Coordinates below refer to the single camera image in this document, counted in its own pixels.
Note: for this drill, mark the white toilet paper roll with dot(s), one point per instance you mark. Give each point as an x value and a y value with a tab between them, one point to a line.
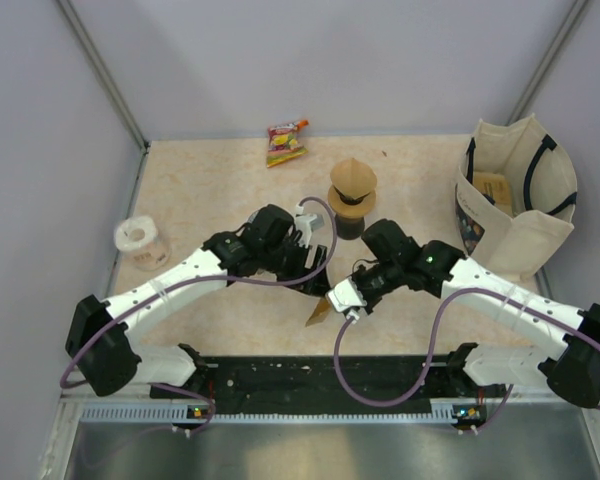
140	241

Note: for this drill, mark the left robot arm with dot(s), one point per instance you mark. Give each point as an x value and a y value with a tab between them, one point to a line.
104	340

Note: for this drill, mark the blue glass dripper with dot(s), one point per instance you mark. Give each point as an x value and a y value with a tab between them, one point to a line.
351	201

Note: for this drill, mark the grey slotted cable duct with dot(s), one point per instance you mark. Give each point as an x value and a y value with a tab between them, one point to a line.
144	413

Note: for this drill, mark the cream canvas tote bag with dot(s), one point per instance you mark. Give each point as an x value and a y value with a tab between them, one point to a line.
544	187

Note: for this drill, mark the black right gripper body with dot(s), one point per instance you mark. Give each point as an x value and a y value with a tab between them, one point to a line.
379	281

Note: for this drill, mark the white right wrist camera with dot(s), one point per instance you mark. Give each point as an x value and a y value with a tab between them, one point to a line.
346	299

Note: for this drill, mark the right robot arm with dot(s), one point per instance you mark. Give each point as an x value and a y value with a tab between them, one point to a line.
565	354

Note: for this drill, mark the colourful snack packet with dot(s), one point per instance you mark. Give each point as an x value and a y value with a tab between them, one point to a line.
283	143

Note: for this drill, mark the brown paper coffee filter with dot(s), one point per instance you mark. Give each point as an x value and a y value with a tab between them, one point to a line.
353	178

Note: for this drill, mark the black tumbler with red lid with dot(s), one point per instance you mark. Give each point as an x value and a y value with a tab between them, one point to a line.
349	228

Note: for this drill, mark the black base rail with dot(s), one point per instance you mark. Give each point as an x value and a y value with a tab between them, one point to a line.
308	385

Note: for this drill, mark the brown box in bag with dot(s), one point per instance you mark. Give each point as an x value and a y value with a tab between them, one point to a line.
496	189

